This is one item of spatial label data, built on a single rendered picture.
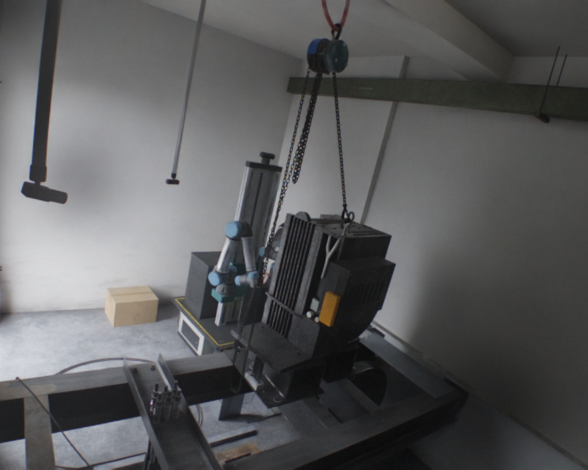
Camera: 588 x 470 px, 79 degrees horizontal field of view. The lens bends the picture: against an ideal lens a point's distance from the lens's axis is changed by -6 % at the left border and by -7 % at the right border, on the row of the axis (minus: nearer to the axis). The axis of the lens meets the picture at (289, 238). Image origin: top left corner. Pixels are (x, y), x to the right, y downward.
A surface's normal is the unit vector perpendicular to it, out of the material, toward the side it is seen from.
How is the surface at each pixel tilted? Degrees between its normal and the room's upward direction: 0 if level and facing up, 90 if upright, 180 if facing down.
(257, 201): 90
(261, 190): 90
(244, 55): 90
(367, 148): 90
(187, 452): 0
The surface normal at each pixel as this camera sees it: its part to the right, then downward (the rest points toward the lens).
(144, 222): 0.55, 0.33
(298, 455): 0.22, -0.94
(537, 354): -0.80, -0.04
